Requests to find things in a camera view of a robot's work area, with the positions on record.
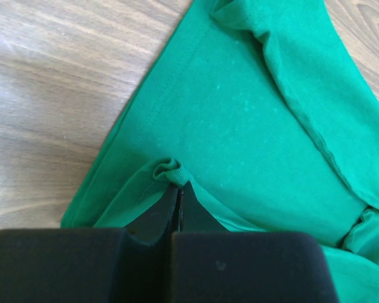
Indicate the green t-shirt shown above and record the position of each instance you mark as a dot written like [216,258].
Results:
[260,107]

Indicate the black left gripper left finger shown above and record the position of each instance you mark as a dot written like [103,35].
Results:
[90,264]

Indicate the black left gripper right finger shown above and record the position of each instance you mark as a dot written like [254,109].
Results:
[211,264]

